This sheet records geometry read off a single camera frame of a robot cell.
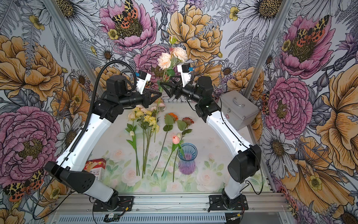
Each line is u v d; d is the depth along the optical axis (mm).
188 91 599
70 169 406
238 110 1001
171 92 593
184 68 561
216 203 730
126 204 733
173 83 675
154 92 642
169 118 1058
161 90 651
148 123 1041
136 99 571
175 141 646
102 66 992
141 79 561
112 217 725
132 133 997
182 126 1052
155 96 650
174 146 943
